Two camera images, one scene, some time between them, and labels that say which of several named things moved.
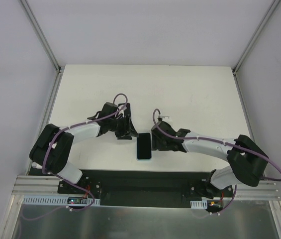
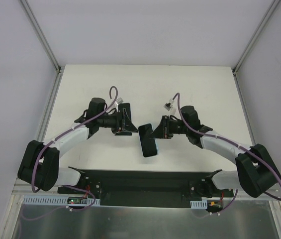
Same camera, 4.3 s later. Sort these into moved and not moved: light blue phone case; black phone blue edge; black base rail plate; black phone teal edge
Moved: black phone teal edge; light blue phone case
Not moved: black base rail plate; black phone blue edge
